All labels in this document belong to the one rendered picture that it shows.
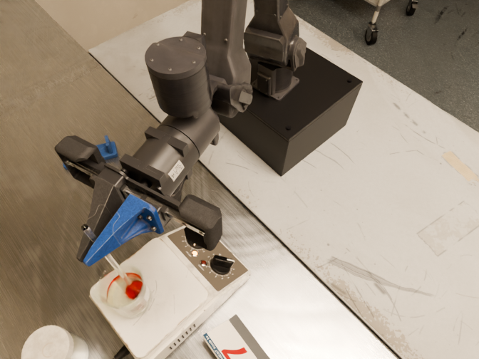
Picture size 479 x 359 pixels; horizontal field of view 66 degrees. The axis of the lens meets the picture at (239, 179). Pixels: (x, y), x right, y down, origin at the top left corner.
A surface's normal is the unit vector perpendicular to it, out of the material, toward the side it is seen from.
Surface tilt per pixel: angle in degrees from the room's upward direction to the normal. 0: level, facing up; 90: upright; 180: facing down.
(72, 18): 90
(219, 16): 72
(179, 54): 4
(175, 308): 0
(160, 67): 4
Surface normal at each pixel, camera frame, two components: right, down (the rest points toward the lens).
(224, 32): -0.43, 0.54
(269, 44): -0.40, 0.89
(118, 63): 0.02, -0.53
